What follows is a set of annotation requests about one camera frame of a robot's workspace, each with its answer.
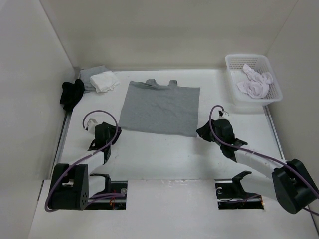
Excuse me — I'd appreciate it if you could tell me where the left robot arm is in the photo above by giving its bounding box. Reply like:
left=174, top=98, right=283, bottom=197
left=44, top=122, right=126, bottom=212

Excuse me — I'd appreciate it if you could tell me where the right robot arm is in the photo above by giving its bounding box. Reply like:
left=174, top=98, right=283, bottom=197
left=196, top=119, right=319, bottom=214

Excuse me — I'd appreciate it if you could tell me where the folded white tank top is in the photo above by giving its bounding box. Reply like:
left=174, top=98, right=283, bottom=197
left=90, top=71, right=120, bottom=93

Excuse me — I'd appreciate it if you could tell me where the black tank top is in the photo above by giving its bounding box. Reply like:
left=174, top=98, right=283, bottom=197
left=60, top=79, right=85, bottom=112

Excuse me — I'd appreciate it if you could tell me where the pale pink tank top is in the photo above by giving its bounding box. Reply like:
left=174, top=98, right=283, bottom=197
left=236, top=64, right=274, bottom=99

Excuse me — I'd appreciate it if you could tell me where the folded light grey tank top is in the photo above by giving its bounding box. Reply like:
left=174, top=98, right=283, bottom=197
left=80, top=66, right=109, bottom=93

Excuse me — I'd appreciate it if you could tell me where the white plastic basket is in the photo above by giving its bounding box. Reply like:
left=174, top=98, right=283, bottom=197
left=225, top=54, right=283, bottom=107

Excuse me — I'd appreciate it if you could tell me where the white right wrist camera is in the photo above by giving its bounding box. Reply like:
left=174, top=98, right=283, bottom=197
left=218, top=110, right=230, bottom=120

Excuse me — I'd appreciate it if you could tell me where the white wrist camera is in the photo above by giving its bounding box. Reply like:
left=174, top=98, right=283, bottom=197
left=85, top=118, right=98, bottom=134
left=218, top=110, right=230, bottom=120

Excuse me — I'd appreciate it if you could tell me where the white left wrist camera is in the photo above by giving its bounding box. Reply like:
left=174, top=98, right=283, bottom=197
left=85, top=118, right=98, bottom=134

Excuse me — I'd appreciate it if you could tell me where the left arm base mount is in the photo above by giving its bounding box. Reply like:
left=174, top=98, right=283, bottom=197
left=85, top=181, right=128, bottom=211

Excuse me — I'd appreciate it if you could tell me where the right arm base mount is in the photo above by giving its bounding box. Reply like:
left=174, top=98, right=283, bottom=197
left=215, top=181, right=264, bottom=210

